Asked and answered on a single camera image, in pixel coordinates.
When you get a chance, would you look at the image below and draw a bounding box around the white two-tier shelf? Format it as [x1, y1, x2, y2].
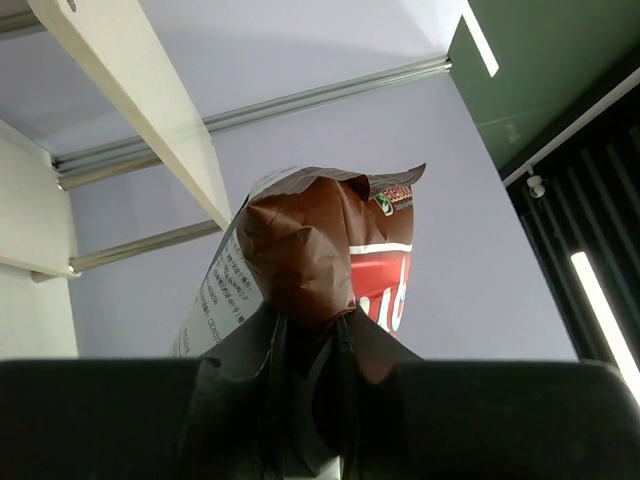
[0, 0, 234, 284]

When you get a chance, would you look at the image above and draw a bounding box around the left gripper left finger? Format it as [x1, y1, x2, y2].
[175, 303, 287, 479]

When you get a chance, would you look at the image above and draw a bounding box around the brown Chuba bag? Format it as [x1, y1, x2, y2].
[170, 166, 425, 374]

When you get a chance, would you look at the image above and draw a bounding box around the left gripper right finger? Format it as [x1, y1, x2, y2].
[334, 309, 424, 479]

